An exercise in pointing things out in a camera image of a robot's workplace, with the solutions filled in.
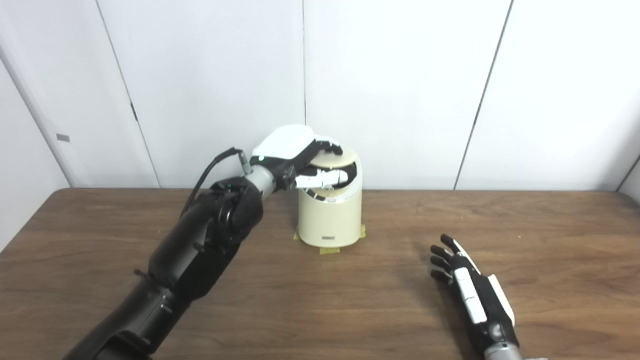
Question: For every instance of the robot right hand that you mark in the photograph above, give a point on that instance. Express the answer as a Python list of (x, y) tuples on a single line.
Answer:
[(487, 305)]

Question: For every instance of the grey wall label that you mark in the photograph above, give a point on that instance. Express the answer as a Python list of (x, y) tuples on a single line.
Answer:
[(63, 138)]

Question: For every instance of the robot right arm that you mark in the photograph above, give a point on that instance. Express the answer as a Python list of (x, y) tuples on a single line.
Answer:
[(502, 354)]

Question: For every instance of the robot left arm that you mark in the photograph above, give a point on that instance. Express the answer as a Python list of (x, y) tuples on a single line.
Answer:
[(200, 250)]

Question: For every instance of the cream-colored bin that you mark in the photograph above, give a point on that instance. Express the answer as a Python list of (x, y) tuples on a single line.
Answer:
[(330, 220)]

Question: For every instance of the round cream bin lid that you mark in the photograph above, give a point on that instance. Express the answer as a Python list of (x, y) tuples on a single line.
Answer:
[(342, 160)]

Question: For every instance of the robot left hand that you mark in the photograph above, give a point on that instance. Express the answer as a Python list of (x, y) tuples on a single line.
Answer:
[(287, 142)]

